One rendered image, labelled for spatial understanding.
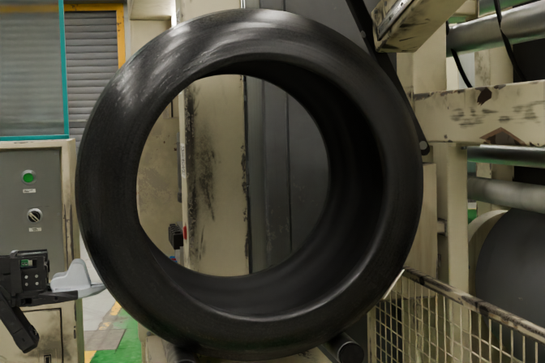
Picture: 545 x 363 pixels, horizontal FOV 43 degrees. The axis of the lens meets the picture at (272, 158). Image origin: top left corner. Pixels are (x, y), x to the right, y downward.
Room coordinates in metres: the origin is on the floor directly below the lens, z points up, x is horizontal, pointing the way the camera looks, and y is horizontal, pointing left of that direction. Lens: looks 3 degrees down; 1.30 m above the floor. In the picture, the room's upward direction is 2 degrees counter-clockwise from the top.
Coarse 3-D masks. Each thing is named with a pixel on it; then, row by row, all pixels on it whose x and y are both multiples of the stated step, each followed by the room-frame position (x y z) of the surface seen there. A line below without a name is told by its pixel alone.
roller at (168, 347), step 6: (162, 342) 1.23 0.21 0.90; (168, 342) 1.19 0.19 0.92; (168, 348) 1.16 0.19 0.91; (174, 348) 1.14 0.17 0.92; (180, 348) 1.13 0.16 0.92; (168, 354) 1.14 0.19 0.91; (174, 354) 1.11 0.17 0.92; (180, 354) 1.11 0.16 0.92; (186, 354) 1.11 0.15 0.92; (192, 354) 1.13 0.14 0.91; (168, 360) 1.13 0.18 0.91; (174, 360) 1.09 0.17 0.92; (180, 360) 1.08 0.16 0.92; (186, 360) 1.08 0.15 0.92; (192, 360) 1.09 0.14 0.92
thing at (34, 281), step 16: (0, 256) 1.11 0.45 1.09; (16, 256) 1.15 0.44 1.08; (32, 256) 1.13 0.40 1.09; (0, 272) 1.10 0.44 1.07; (16, 272) 1.09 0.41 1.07; (32, 272) 1.10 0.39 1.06; (48, 272) 1.16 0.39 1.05; (0, 288) 1.10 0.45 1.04; (16, 288) 1.09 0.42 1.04; (32, 288) 1.10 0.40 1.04; (48, 288) 1.14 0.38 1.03; (16, 304) 1.09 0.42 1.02
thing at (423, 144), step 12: (348, 0) 1.47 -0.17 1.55; (360, 0) 1.47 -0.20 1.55; (360, 12) 1.46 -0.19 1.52; (360, 24) 1.47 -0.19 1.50; (372, 24) 1.47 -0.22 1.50; (372, 36) 1.47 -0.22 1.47; (372, 48) 1.47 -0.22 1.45; (384, 60) 1.48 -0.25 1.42; (396, 84) 1.48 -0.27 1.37; (408, 108) 1.49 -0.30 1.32; (420, 132) 1.50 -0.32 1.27; (420, 144) 1.49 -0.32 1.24
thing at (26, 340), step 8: (0, 296) 1.09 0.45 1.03; (0, 304) 1.09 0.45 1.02; (8, 304) 1.10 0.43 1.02; (0, 312) 1.10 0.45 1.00; (8, 312) 1.10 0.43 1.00; (16, 312) 1.11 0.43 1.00; (8, 320) 1.10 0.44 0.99; (16, 320) 1.10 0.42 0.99; (24, 320) 1.13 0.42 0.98; (8, 328) 1.10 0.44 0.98; (16, 328) 1.10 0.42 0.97; (24, 328) 1.11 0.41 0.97; (32, 328) 1.13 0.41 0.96; (16, 336) 1.10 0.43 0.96; (24, 336) 1.10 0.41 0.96; (32, 336) 1.12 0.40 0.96; (16, 344) 1.11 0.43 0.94; (24, 344) 1.10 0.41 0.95; (32, 344) 1.11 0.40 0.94; (24, 352) 1.11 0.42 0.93
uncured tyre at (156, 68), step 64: (128, 64) 1.09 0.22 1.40; (192, 64) 1.07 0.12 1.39; (256, 64) 1.38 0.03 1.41; (320, 64) 1.11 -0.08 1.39; (128, 128) 1.04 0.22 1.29; (320, 128) 1.42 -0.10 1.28; (384, 128) 1.14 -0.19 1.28; (128, 192) 1.04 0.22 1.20; (384, 192) 1.16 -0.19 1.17; (128, 256) 1.04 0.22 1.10; (320, 256) 1.41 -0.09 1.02; (384, 256) 1.14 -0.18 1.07; (192, 320) 1.06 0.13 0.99; (256, 320) 1.08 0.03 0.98; (320, 320) 1.11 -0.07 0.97
